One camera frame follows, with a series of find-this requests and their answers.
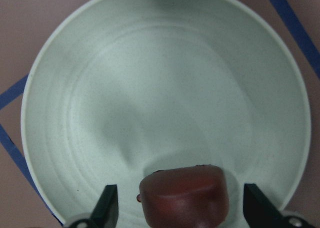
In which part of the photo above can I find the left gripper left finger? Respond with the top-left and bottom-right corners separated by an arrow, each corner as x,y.
89,184 -> 118,228

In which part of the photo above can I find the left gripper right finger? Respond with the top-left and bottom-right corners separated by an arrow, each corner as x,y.
242,183 -> 283,227

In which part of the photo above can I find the brown round bun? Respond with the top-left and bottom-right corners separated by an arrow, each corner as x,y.
136,165 -> 229,227

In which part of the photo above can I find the pale green plate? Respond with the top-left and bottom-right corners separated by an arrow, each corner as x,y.
21,0 -> 311,227

